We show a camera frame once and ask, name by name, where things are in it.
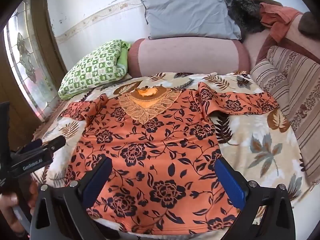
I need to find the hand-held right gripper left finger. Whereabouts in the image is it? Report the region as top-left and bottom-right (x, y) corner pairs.
(29, 154), (113, 240)

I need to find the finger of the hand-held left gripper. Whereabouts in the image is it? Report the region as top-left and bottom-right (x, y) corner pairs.
(32, 135), (66, 153)

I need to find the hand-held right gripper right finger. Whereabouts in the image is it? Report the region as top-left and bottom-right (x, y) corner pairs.
(214, 158), (296, 240)

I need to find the orange floral shirt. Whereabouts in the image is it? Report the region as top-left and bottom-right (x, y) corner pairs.
(60, 81), (280, 235)

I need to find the person's left hand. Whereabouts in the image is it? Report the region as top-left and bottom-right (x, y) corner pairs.
(0, 180), (38, 240)

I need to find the leaf print blanket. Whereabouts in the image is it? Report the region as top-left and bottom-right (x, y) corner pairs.
(32, 71), (310, 238)

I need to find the stained glass window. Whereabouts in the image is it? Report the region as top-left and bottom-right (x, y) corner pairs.
(2, 0), (60, 123)

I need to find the green checkered pillow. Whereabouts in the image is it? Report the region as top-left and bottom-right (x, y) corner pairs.
(58, 39), (132, 100)

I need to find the striped brown cushion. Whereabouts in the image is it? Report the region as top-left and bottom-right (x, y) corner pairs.
(250, 45), (320, 185)

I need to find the pink bolster cushion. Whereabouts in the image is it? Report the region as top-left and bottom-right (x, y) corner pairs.
(127, 38), (251, 77)

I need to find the pink sofa backrest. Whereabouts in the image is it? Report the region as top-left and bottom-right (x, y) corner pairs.
(242, 11), (320, 68)

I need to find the rust orange cloth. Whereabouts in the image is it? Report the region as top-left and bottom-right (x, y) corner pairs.
(259, 2), (304, 43)

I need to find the dark fur garment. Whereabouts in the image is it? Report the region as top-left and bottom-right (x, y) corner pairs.
(225, 0), (284, 43)

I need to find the grey pillow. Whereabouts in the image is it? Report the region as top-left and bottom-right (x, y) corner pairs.
(141, 0), (242, 40)

